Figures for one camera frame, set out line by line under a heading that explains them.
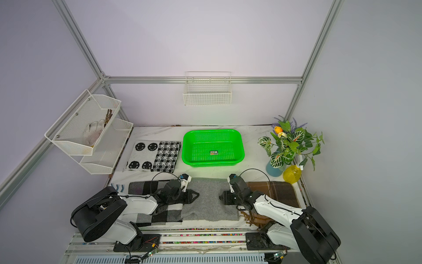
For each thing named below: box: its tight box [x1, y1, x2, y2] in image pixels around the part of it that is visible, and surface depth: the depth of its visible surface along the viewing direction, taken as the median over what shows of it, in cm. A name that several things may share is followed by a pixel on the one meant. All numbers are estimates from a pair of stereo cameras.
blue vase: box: [265, 160, 286, 178], surface depth 97 cm
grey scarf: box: [180, 177, 240, 222], surface depth 82 cm
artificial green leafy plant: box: [257, 114, 325, 172], surface depth 72 cm
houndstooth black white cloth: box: [150, 140, 182, 174], surface depth 101 cm
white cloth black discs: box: [124, 140, 161, 172], surface depth 101 cm
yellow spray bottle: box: [282, 163, 304, 185], surface depth 95 cm
